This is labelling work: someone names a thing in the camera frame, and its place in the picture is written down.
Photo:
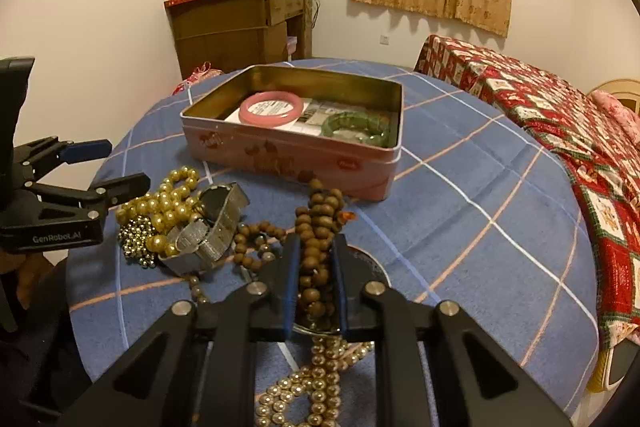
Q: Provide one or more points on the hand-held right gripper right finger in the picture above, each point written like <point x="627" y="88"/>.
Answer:
<point x="341" y="302"/>

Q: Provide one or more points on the brown wooden cabinet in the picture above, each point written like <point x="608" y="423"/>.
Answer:
<point x="220" y="37"/>

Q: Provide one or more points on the blue checked tablecloth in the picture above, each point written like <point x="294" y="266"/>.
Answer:
<point x="475" y="207"/>

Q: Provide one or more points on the wall socket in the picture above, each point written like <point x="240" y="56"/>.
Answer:
<point x="384" y="39"/>

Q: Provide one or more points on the pink pillow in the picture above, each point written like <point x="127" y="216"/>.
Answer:
<point x="617" y="109"/>

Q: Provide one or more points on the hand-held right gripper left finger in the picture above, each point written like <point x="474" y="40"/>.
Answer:
<point x="291" y="302"/>

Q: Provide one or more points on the pink tin box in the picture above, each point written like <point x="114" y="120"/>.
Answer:
<point x="280" y="162"/>

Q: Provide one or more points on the pink bangle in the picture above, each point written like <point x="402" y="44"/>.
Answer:
<point x="250" y="117"/>

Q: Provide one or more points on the bed with red quilt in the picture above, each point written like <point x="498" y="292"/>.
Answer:
<point x="550" y="117"/>

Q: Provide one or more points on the silver mesh band watch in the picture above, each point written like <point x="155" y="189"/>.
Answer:
<point x="220" y="227"/>

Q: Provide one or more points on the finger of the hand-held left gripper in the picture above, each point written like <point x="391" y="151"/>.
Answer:
<point x="87" y="150"/>
<point x="125" y="187"/>

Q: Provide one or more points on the cream round headboard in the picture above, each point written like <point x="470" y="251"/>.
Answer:
<point x="620" y="86"/>

